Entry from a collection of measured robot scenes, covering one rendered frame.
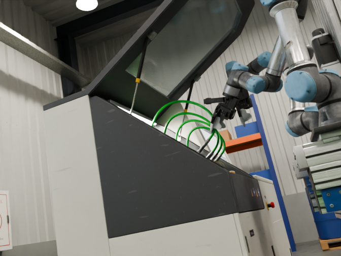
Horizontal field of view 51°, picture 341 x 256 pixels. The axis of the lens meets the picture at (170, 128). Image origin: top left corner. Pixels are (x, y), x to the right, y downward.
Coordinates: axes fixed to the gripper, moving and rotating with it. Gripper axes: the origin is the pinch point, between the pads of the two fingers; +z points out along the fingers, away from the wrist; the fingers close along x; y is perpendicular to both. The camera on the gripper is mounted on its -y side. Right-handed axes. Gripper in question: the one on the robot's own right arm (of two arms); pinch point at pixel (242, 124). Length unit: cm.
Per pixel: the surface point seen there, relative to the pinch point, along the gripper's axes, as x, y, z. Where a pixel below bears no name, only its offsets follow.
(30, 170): 333, -456, -108
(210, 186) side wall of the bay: -47, -11, 32
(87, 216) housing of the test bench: -47, -70, 33
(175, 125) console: 23, -45, -17
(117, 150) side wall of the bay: -47, -50, 7
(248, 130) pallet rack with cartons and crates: 518, -71, -112
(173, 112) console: 23, -45, -26
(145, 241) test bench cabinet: -47, -43, 48
